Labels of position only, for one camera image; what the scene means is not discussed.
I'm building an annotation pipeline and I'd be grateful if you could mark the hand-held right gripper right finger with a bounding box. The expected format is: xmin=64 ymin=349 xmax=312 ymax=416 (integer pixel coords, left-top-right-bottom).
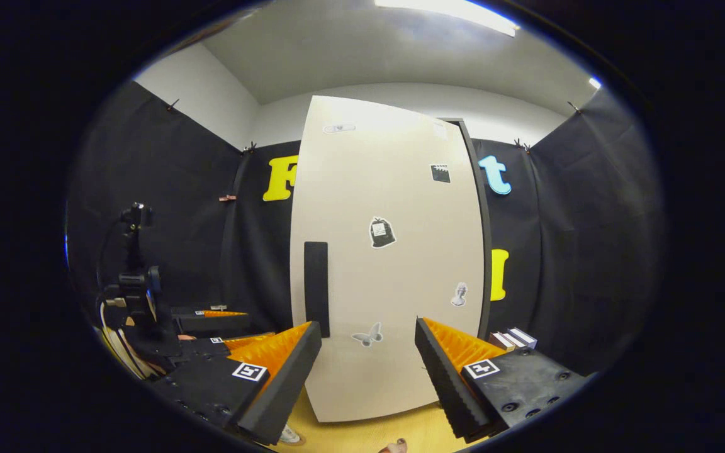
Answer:
xmin=414 ymin=317 xmax=590 ymax=442

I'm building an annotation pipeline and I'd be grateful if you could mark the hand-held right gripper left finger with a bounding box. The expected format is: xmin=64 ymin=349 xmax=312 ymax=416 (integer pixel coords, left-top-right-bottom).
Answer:
xmin=149 ymin=321 xmax=323 ymax=446

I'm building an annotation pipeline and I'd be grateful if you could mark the beige cabinet door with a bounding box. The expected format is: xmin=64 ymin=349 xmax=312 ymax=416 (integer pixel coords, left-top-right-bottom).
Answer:
xmin=289 ymin=96 xmax=486 ymax=423

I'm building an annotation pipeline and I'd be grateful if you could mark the grey cabinet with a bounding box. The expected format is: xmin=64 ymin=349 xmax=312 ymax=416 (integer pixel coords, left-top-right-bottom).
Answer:
xmin=438 ymin=116 xmax=495 ymax=344

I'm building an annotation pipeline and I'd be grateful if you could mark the black backdrop cloth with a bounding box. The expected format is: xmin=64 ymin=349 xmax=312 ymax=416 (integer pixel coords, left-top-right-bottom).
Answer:
xmin=65 ymin=81 xmax=665 ymax=378

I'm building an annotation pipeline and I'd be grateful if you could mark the long ceiling light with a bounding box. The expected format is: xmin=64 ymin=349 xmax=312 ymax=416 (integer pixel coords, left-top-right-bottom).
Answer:
xmin=375 ymin=0 xmax=520 ymax=37

